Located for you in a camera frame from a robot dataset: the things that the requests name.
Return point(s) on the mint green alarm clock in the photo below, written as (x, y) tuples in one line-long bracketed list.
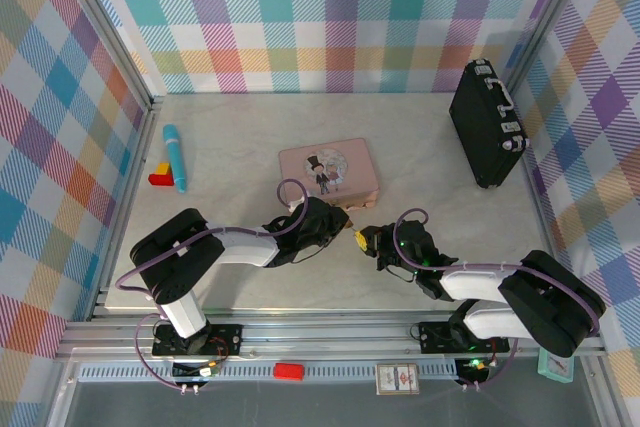
[(554, 369)]

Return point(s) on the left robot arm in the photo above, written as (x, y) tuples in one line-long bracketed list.
[(175, 257)]

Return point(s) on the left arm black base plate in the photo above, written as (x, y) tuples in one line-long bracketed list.
[(225, 339)]

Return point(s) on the small black connector board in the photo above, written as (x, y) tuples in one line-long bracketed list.
[(467, 371), (185, 370)]

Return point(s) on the playing card deck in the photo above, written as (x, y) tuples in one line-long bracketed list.
[(398, 379)]

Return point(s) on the aluminium frame post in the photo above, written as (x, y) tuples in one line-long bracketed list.
[(112, 32), (547, 22)]

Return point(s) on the blue marker pen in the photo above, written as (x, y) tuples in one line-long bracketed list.
[(174, 157)]

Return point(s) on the black briefcase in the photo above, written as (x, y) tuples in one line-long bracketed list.
[(475, 122)]

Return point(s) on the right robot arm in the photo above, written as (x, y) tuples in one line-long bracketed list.
[(550, 297)]

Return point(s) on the red plastic brick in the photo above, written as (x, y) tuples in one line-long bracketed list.
[(288, 371)]

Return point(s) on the aluminium table side rail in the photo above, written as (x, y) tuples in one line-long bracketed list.
[(545, 197), (127, 197)]

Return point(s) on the wide aluminium base rail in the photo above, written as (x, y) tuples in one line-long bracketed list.
[(325, 337)]

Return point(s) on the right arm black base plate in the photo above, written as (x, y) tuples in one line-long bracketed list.
[(435, 337)]

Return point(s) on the red and yellow block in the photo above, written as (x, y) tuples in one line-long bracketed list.
[(160, 178)]

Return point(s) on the pink cartoon tin box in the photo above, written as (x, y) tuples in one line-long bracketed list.
[(300, 167)]

